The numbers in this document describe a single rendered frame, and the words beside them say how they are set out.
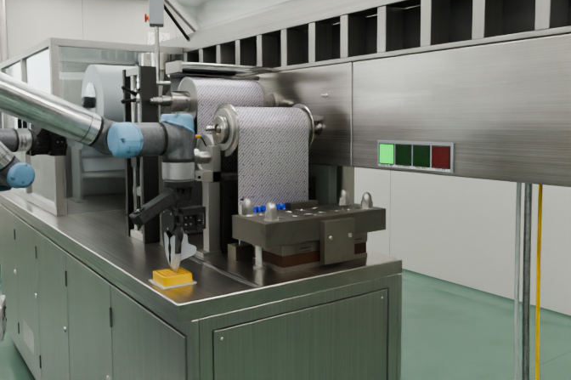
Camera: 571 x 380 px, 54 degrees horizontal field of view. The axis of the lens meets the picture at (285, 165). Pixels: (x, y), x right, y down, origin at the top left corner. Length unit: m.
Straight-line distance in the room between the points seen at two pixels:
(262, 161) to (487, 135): 0.60
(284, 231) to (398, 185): 3.40
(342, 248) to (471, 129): 0.44
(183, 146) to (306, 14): 0.72
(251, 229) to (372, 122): 0.45
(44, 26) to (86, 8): 0.53
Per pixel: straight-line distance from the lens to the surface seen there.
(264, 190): 1.57
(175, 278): 1.33
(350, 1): 1.68
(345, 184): 1.92
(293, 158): 1.62
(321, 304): 1.42
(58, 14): 7.17
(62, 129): 1.32
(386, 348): 1.62
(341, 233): 1.47
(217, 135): 1.56
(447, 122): 1.40
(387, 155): 1.52
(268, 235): 1.35
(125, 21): 7.39
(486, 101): 1.33
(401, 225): 4.76
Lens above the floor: 1.27
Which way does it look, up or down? 5 degrees down
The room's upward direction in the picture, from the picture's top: straight up
